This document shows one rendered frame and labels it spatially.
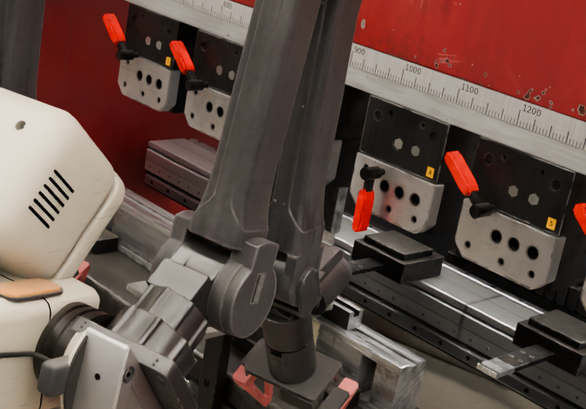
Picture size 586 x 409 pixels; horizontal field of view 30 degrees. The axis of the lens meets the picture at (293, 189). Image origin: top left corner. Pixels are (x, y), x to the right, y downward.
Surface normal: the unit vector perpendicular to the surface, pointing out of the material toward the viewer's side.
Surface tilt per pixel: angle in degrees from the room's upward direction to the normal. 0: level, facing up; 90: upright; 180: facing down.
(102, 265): 0
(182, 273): 37
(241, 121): 81
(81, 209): 90
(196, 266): 46
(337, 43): 90
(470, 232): 90
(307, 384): 27
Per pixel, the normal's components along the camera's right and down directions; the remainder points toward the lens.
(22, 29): 0.80, 0.31
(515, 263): -0.72, 0.09
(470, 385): 0.17, -0.94
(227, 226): -0.50, 0.01
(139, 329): -0.02, -0.58
